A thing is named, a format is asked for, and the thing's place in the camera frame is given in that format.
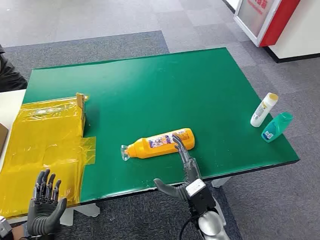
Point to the yellow film wrapped box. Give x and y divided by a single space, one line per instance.
42 142

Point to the white counter with black base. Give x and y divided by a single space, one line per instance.
300 30

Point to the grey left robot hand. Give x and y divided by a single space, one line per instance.
44 215

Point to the brown flat board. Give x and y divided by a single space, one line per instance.
2 137

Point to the white side table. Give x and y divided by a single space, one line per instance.
8 106

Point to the translucent green bottle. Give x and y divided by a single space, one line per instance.
276 127

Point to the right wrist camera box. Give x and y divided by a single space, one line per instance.
200 195

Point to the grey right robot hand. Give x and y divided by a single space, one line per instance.
191 170

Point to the white bottle with yellow cap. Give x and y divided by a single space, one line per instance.
263 111

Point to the green table mat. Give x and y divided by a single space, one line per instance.
162 99

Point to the person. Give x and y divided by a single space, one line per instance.
8 76

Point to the white table foot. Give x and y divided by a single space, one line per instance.
84 210
220 182

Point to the orange bottle with clear cap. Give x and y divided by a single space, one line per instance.
155 145

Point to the red and white cabinet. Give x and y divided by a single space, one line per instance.
263 16

